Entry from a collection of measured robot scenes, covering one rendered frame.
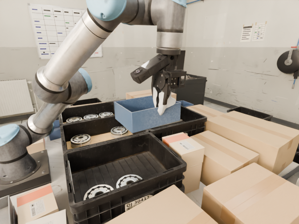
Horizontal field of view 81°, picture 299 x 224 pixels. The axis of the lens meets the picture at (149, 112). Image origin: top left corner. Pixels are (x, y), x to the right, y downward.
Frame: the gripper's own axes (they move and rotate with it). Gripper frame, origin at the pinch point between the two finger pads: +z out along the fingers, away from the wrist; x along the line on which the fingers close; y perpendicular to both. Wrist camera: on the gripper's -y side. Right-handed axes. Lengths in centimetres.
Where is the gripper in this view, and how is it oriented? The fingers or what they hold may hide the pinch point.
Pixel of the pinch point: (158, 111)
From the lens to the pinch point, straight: 59.2
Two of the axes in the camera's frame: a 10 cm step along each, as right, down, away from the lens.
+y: 8.7, -1.7, 4.6
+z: -0.4, 9.1, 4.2
